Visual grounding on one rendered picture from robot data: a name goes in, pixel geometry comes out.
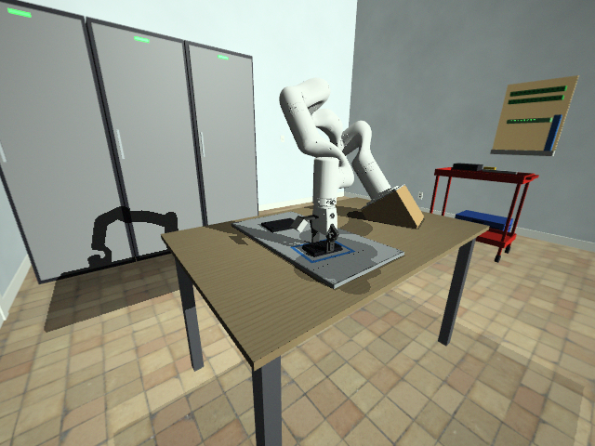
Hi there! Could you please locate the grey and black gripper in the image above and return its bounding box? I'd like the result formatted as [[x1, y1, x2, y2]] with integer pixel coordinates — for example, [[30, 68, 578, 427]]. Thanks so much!
[[310, 204, 339, 253]]

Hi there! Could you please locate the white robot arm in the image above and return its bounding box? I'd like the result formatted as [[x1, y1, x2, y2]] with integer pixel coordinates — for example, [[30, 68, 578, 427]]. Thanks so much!
[[279, 78, 399, 206]]

